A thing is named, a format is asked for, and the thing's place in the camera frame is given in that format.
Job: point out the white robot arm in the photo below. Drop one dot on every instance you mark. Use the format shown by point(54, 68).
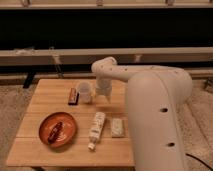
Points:
point(153, 95)

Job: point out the long metal rail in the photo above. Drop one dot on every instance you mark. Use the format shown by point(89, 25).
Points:
point(86, 56)

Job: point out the dark red object on plate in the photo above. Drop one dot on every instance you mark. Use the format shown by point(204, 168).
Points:
point(55, 132)

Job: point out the brown chocolate bar box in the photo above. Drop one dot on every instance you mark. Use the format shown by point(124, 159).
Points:
point(73, 97)

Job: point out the white ceramic cup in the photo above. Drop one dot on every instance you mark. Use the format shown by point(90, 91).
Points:
point(85, 91)

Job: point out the white eraser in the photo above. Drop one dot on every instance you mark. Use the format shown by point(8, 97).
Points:
point(117, 128)

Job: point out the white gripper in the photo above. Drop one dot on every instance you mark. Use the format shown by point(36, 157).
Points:
point(104, 87)

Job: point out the orange round plate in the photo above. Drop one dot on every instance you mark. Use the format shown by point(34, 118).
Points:
point(67, 133)

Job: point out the wooden table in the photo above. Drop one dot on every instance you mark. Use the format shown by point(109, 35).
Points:
point(51, 96)

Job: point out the white squeeze tube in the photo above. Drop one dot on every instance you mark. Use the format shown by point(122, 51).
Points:
point(96, 129)

